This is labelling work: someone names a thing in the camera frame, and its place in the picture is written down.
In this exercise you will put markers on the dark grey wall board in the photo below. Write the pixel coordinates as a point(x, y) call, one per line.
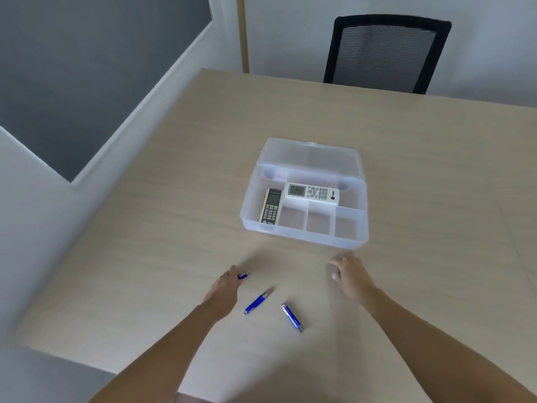
point(90, 75)

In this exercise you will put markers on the person's right forearm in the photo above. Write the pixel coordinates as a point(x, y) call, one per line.
point(440, 344)

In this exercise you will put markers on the person's right hand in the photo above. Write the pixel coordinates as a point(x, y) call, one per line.
point(351, 277)

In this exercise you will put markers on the person's left hand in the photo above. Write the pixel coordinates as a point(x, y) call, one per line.
point(222, 293)

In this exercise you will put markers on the person's right thumb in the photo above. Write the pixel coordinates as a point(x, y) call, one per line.
point(333, 275)

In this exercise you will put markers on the blue pen light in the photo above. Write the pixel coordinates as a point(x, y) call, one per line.
point(256, 304)
point(244, 275)
point(292, 317)

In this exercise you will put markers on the black mesh office chair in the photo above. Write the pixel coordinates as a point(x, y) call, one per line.
point(384, 54)

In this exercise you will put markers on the wooden door frame strip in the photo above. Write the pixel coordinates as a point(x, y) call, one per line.
point(242, 33)

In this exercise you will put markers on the black and silver remote control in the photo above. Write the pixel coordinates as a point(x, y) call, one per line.
point(271, 206)

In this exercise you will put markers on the person's left fingers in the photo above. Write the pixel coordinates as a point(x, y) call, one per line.
point(234, 272)

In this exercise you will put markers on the clear plastic organizer box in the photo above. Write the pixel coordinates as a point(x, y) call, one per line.
point(308, 193)

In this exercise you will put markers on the person's left forearm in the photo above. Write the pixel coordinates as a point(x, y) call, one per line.
point(159, 356)

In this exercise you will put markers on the white remote control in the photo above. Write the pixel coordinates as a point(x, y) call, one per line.
point(311, 193)

